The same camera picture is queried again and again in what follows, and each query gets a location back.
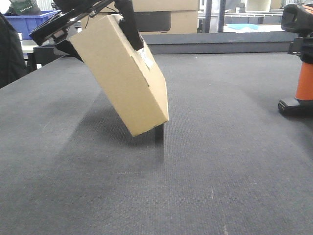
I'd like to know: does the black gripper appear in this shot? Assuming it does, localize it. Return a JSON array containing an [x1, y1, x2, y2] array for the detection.
[[29, 0, 144, 60]]

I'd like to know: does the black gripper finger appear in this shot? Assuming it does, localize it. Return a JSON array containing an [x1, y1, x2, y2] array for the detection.
[[154, 124, 163, 141]]

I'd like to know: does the brown cardboard package box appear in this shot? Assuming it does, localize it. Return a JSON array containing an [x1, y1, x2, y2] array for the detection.
[[69, 14, 169, 137]]

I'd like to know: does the orange black barcode scanner gun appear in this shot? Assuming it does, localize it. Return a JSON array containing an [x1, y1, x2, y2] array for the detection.
[[278, 3, 313, 116]]

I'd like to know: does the upper stacked cardboard box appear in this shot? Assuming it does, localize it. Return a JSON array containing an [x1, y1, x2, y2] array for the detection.
[[133, 0, 199, 12]]

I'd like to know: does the large Ecoflow cardboard box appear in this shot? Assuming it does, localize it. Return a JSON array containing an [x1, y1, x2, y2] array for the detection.
[[135, 10, 198, 34]]

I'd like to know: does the beige box on shelf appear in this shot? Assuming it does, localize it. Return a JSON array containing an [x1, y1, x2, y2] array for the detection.
[[245, 0, 271, 13]]

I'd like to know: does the white barcode label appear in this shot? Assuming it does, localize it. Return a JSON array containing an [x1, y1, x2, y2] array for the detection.
[[137, 47, 154, 69]]

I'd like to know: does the black vertical pole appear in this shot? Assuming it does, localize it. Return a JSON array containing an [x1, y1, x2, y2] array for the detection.
[[204, 0, 212, 33], [218, 0, 226, 33]]

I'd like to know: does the blue plastic bin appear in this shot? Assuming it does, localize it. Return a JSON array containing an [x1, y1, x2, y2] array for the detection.
[[4, 10, 60, 40]]

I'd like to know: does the light blue tray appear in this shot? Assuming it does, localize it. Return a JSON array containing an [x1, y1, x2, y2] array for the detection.
[[227, 23, 259, 32]]

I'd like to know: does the black bag in bin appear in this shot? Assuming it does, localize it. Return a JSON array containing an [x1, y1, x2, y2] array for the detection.
[[6, 0, 41, 15]]

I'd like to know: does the black garment at left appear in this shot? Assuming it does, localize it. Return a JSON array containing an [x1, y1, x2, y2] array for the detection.
[[0, 14, 27, 88]]

